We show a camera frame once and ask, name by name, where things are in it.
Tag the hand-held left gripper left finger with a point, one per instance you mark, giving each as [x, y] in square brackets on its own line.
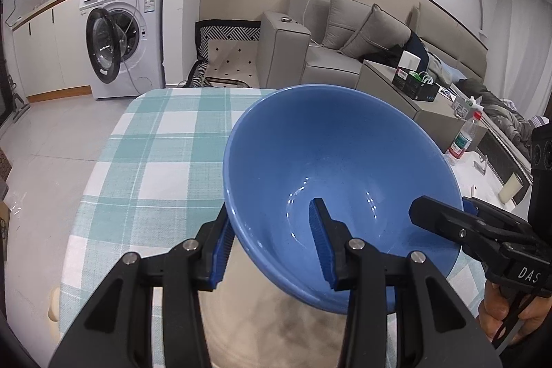
[222, 247]

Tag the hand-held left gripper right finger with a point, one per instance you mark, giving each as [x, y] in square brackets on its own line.
[321, 234]

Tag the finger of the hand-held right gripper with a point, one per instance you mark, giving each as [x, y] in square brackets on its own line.
[453, 225]
[469, 206]

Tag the blue bowl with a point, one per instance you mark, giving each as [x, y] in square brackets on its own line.
[345, 144]

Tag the person's right hand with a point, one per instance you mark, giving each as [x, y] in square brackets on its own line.
[491, 310]

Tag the cream cylinder cup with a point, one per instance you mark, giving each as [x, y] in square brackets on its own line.
[512, 188]

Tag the clear plastic bottle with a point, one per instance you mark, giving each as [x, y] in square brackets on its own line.
[463, 139]

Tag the grey blanket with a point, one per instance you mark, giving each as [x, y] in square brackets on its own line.
[500, 118]

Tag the teal checkered tablecloth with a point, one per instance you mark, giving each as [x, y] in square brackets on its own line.
[151, 161]

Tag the black box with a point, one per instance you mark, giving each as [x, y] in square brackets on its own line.
[414, 87]

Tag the small white box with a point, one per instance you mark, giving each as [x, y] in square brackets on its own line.
[409, 61]

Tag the dark garment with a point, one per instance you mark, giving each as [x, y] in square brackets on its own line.
[416, 47]

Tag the grey sofa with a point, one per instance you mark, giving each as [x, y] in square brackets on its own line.
[284, 53]

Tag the black white patterned rug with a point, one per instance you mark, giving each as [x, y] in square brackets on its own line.
[233, 62]

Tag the white curtain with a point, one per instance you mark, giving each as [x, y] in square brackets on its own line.
[522, 27]

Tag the grey sofa cushion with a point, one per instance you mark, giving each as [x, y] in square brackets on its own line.
[347, 23]
[377, 34]

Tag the white washing machine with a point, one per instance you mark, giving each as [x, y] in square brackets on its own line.
[142, 49]

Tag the brown speckled box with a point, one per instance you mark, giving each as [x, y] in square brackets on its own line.
[3, 163]

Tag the white lower kitchen cabinets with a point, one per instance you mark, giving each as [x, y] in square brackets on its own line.
[47, 49]

